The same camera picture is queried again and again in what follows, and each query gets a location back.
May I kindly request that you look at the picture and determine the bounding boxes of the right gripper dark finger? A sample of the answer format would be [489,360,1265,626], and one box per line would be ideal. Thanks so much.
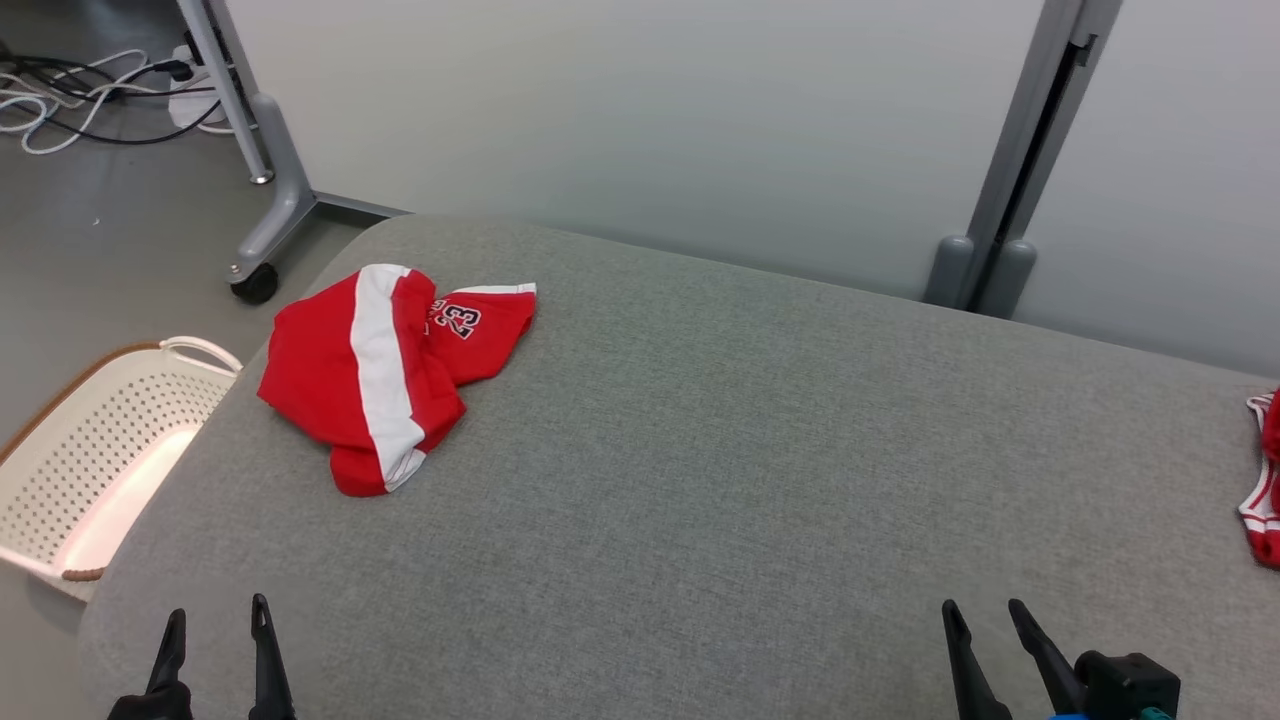
[1008,598,1089,716]
[941,599,1013,720]

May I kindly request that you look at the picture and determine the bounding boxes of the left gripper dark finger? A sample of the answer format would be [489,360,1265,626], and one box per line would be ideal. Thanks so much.
[248,593,298,720]
[145,608,191,694]

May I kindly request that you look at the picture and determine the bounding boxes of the red basketball jersey white sleeves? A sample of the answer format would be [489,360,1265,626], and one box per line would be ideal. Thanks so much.
[1238,388,1280,569]

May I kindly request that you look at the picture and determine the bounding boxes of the red shorts white stripe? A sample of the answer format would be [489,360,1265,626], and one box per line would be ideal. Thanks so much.
[257,264,538,498]

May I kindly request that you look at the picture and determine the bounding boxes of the white perforated laundry basket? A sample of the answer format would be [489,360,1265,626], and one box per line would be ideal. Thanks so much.
[0,337,244,601]

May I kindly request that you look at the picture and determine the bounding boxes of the black caster wheel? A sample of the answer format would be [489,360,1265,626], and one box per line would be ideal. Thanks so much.
[230,262,280,306]

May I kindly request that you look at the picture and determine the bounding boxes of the white power strip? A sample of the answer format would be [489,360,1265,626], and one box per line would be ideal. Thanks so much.
[168,45,236,129]

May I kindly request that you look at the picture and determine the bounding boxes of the grey metal frame leg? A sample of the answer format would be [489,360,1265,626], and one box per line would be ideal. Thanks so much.
[175,0,319,286]

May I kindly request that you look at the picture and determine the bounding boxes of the black floor cable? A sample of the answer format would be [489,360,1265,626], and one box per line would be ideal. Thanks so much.
[0,40,223,147]

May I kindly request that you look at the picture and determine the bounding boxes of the white floor cable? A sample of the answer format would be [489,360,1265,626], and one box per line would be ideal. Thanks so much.
[0,48,151,156]

